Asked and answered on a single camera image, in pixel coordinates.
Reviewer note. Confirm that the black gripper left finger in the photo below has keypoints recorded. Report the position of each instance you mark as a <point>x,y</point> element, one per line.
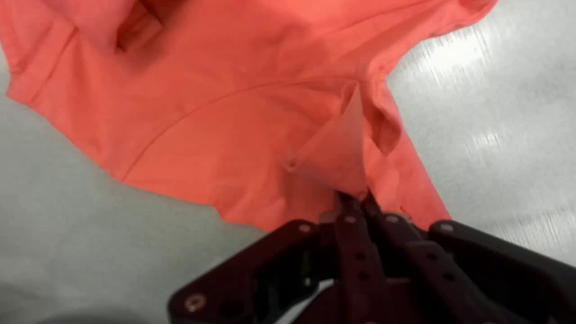
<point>348,239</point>

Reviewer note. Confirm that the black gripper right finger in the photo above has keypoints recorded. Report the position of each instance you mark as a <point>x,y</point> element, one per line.
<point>420,257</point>

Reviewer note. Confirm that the coral printed sweatshirt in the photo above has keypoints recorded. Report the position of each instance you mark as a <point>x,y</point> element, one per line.
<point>209,90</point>

